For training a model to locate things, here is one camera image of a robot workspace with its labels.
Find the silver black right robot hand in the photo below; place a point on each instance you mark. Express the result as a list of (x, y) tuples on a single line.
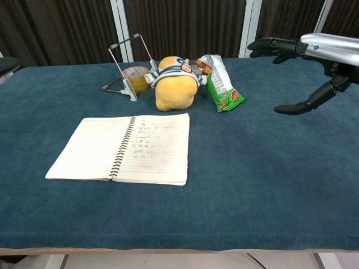
[(328, 46)]

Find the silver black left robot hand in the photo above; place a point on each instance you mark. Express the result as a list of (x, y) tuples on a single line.
[(8, 65)]

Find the spiral notebook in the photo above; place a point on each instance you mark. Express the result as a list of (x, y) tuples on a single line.
[(148, 157)]

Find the green snack bag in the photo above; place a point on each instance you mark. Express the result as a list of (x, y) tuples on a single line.
[(224, 92)]

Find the yellow tape roll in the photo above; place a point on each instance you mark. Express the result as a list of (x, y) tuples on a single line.
[(138, 81)]

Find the blue table cloth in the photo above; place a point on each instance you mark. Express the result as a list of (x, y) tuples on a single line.
[(252, 168)]

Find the dark brown curtain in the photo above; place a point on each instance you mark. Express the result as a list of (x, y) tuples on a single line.
[(182, 25)]

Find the yellow plush toy striped shirt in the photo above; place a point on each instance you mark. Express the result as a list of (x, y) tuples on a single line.
[(175, 89)]

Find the metal table leg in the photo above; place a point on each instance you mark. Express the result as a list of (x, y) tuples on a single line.
[(57, 262), (322, 262)]

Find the white frame post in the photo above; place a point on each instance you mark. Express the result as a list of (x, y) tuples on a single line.
[(324, 14), (249, 28), (122, 28)]

